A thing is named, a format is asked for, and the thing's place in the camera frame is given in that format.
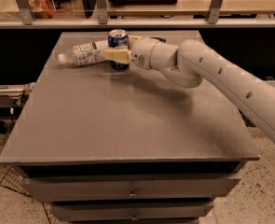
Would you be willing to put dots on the upper grey drawer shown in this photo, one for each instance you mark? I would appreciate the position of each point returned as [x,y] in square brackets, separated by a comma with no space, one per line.
[129,187]

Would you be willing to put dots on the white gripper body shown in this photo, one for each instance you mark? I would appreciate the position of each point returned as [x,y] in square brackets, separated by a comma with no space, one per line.
[141,52]

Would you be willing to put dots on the clear plastic water bottle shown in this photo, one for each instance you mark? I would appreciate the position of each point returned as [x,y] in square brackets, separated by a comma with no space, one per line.
[84,54]

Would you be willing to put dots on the orange snack bag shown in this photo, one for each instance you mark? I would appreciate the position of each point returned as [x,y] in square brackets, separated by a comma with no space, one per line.
[42,6]

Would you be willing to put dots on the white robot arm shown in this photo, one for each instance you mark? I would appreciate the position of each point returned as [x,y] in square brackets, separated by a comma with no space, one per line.
[191,62]

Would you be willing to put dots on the black wire rack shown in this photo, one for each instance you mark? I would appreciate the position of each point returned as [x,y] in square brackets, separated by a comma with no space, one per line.
[12,181]

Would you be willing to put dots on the blue pepsi can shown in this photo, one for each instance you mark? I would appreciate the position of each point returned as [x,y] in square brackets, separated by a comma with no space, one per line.
[118,39]

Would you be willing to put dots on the lower grey drawer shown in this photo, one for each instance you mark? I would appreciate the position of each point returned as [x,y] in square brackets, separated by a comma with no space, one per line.
[130,211]

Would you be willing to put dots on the grey drawer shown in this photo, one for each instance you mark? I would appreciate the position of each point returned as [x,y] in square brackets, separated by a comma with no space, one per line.
[130,211]
[129,187]

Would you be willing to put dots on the metal shelf rail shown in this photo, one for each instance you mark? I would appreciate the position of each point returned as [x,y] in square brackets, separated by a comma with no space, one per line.
[139,24]

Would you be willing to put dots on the grey drawer cabinet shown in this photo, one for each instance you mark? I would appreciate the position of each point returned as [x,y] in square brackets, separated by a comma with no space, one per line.
[94,120]

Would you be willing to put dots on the dark blue snack packet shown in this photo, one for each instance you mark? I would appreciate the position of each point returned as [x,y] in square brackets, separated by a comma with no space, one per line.
[159,39]

